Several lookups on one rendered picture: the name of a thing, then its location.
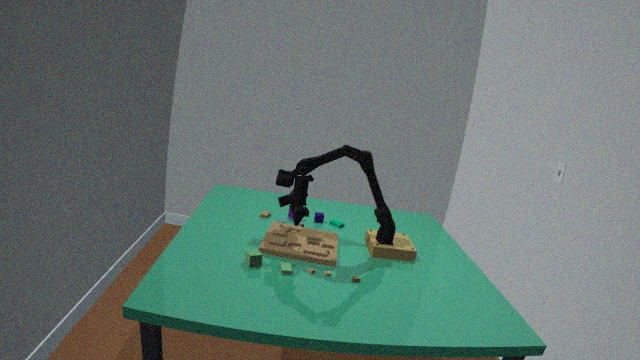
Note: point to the small green cube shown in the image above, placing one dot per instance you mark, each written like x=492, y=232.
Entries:
x=253, y=258

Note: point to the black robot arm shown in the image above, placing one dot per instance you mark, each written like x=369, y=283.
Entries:
x=386, y=231

